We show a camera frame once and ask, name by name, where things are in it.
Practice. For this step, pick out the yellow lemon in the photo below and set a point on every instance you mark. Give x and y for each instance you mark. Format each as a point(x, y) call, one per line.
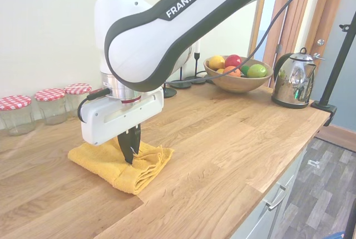
point(217, 62)

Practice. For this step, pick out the orange fruit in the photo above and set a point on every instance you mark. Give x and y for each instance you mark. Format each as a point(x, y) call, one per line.
point(231, 71)

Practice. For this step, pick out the green apple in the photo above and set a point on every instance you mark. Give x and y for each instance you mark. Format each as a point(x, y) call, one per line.
point(257, 70)

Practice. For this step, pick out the shiny steel kettle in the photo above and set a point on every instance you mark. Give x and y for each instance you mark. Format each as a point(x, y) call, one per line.
point(294, 83)

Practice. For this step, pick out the white base cabinet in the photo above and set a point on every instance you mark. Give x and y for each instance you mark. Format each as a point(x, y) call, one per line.
point(278, 222)

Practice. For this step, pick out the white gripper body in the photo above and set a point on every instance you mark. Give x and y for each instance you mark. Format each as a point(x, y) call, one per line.
point(97, 128)

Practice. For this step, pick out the red apple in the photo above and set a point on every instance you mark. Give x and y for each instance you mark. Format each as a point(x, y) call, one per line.
point(232, 60)

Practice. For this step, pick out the wooden door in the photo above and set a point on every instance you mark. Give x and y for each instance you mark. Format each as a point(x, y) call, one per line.
point(300, 14)

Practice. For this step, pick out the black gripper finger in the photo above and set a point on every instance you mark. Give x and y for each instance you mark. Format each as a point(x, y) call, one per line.
point(137, 139)
point(127, 147)

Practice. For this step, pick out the wooden fruit bowl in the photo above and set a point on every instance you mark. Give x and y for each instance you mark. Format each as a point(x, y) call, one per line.
point(239, 84)

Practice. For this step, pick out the medium black candle holder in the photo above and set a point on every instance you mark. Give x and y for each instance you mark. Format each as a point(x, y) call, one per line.
point(197, 79)

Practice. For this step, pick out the black clamp camera stand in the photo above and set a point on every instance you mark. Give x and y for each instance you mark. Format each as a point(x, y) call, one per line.
point(322, 106)

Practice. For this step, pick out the small white floor object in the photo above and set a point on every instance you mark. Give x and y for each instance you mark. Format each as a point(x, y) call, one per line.
point(314, 164)

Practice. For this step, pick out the yellow terry towel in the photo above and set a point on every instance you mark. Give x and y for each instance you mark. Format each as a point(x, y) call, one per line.
point(97, 158)

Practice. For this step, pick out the silver door hinge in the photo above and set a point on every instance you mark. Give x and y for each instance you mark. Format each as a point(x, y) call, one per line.
point(279, 48)

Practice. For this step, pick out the tall black candle holder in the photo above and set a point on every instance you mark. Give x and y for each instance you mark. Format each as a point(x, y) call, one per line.
point(180, 84)

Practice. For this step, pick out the short black candle holder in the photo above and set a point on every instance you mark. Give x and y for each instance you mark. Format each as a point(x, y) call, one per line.
point(170, 92)

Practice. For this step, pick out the small dark green lime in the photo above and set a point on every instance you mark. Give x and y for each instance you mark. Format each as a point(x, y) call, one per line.
point(244, 70)

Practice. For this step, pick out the small yellow fruit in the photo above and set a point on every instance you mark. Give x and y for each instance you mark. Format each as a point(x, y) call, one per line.
point(220, 71)

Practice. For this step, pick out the round silver door lock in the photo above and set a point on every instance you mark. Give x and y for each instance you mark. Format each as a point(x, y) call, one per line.
point(321, 41)

